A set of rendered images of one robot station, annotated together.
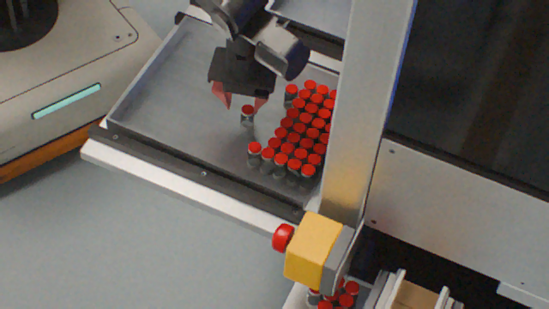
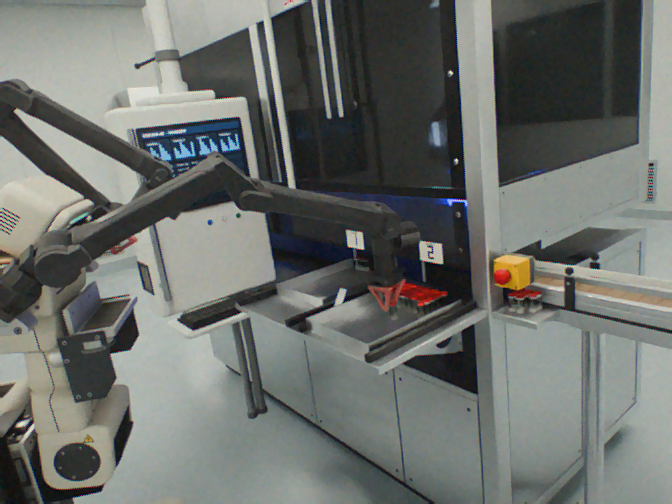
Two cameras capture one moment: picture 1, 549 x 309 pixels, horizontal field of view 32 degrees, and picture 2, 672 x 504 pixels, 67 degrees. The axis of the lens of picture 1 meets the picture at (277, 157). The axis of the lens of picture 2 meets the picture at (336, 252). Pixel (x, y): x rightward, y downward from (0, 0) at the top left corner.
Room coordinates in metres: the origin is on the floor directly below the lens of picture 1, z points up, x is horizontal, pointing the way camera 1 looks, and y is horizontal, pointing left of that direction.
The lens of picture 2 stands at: (0.38, 1.20, 1.44)
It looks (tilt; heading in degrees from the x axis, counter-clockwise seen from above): 15 degrees down; 303
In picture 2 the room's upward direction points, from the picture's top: 7 degrees counter-clockwise
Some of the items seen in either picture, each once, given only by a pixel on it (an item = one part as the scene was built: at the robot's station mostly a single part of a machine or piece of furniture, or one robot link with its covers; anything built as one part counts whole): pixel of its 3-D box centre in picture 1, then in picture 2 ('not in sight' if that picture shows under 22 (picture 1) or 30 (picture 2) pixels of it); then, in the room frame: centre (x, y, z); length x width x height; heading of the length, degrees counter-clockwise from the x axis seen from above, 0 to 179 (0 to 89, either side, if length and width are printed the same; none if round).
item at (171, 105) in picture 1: (239, 109); (383, 314); (1.00, 0.07, 0.90); 0.34 x 0.26 x 0.04; 69
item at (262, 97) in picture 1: (248, 90); (389, 290); (0.98, 0.05, 0.97); 0.07 x 0.07 x 0.09; 84
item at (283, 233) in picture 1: (286, 239); (503, 276); (0.69, -0.02, 0.99); 0.04 x 0.04 x 0.04; 70
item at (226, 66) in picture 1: (244, 58); (385, 266); (0.98, 0.06, 1.04); 0.10 x 0.07 x 0.07; 84
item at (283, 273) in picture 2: not in sight; (286, 290); (1.73, -0.42, 0.73); 1.98 x 0.01 x 0.25; 160
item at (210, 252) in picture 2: not in sight; (195, 199); (1.88, -0.15, 1.19); 0.50 x 0.19 x 0.78; 70
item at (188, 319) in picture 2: not in sight; (235, 304); (1.67, -0.05, 0.82); 0.40 x 0.14 x 0.02; 70
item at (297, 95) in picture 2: not in sight; (305, 99); (1.42, -0.32, 1.50); 0.47 x 0.01 x 0.59; 160
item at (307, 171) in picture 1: (327, 142); (422, 295); (0.94, -0.08, 0.90); 0.18 x 0.02 x 0.05; 159
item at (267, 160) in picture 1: (288, 126); (406, 302); (0.96, -0.01, 0.90); 0.18 x 0.02 x 0.05; 159
